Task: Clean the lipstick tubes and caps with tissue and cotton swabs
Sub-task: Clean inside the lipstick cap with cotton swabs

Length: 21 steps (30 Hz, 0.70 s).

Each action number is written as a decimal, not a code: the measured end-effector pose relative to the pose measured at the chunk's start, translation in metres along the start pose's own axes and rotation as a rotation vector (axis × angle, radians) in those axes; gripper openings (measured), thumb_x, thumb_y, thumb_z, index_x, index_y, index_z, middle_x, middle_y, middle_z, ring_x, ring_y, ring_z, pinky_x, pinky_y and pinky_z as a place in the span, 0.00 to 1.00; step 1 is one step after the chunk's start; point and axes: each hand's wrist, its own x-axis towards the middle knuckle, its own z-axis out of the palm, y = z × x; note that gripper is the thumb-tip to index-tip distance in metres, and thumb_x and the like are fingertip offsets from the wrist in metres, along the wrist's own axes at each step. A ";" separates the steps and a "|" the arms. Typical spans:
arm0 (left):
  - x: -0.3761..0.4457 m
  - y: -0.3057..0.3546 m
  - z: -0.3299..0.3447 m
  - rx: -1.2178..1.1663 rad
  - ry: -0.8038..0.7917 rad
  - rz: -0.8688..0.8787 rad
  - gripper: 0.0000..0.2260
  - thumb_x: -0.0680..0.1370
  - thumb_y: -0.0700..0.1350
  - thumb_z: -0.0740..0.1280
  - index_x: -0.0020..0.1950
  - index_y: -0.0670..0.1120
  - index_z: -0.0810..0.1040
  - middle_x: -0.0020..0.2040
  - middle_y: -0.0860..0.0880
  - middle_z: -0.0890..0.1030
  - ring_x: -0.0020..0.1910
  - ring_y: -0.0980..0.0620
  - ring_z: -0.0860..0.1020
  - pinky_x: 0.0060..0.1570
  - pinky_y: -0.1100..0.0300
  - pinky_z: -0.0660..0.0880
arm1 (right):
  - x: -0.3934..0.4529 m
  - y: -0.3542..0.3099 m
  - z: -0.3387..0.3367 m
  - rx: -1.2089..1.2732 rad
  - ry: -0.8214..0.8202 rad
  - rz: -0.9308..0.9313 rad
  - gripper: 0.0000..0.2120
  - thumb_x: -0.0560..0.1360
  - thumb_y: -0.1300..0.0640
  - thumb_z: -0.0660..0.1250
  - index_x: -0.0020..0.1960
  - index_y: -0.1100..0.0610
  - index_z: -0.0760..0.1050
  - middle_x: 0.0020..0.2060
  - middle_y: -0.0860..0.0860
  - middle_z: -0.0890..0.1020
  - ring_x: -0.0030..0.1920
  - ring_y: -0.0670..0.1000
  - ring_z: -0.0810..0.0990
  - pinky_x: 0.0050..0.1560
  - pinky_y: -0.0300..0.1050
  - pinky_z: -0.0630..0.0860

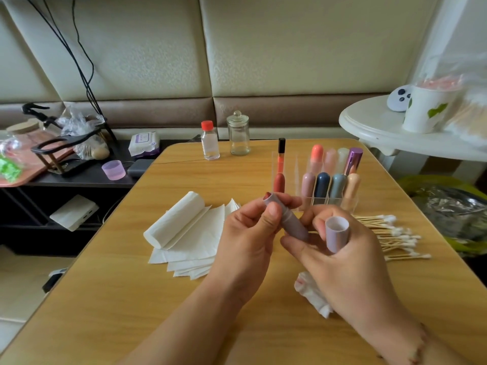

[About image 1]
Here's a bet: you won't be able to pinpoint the person's right hand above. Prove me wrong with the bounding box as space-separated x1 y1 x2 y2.
280 205 427 365

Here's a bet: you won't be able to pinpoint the person's left hand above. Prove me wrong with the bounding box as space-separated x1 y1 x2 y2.
205 192 304 303

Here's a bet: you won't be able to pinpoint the white tissue sheet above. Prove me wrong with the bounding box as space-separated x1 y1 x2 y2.
294 271 334 318

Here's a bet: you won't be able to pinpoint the stack of white tissues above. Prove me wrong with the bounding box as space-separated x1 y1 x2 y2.
143 191 240 280

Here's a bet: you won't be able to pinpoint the mauve lipstick cap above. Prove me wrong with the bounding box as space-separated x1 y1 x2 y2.
325 215 351 254

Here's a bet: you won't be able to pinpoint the red lipstick mauve tube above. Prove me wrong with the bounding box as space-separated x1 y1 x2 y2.
262 192 311 242

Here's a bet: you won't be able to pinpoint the pile of cotton swabs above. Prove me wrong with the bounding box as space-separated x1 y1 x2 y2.
354 214 432 262

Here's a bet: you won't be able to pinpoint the clear acrylic lipstick organizer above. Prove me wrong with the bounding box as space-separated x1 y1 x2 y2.
277 137 364 213

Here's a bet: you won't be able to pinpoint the person's right forearm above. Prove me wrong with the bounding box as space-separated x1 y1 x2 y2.
411 326 473 365

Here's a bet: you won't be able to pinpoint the person's left forearm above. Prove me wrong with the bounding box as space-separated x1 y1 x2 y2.
122 288 248 365

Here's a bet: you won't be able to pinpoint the clear bottle red cap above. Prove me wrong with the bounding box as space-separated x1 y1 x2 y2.
200 120 222 161

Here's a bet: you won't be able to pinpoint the glass jar with lid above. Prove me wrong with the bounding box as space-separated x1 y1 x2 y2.
227 110 252 157

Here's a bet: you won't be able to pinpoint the yellow-green bin with bag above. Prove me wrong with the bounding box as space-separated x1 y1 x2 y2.
399 174 487 256

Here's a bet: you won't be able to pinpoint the wet wipes pack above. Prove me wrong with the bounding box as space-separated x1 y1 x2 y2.
128 131 161 157

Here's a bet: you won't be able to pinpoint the small purple plastic cup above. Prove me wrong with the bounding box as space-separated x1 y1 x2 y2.
101 159 127 181

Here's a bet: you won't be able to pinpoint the white round side table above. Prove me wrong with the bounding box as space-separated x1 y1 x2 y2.
338 95 487 163

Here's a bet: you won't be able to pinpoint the white power bank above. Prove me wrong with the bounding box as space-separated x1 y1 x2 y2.
49 194 100 232

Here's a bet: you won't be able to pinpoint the black low shelf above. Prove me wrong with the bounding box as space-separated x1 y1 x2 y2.
0 136 199 256

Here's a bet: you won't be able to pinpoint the white mug green leaf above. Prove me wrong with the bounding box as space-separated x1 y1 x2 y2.
402 76 464 134

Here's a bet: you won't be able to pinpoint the white panda figure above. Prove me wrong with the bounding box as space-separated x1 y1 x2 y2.
387 85 412 113

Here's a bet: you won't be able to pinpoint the crumpled clear plastic bag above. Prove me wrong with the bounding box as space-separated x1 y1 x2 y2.
57 102 111 160

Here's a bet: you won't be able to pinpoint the beige padded backrest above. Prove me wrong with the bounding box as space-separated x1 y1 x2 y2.
0 0 446 137

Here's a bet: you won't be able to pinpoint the pink tray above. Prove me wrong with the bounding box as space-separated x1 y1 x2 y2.
0 125 73 187

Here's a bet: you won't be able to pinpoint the green plastic wrapper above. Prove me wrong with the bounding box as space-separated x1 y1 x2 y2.
0 156 24 184

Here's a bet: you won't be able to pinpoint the black clip tool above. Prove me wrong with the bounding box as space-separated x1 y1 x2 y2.
21 102 60 128

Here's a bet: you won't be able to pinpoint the jar with wooden lid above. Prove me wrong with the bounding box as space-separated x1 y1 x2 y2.
4 119 41 145

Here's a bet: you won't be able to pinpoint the thin wrist bracelet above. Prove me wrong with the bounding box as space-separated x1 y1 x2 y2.
407 323 429 365

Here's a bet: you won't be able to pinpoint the black cables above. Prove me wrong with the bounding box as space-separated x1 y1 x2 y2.
26 0 115 141

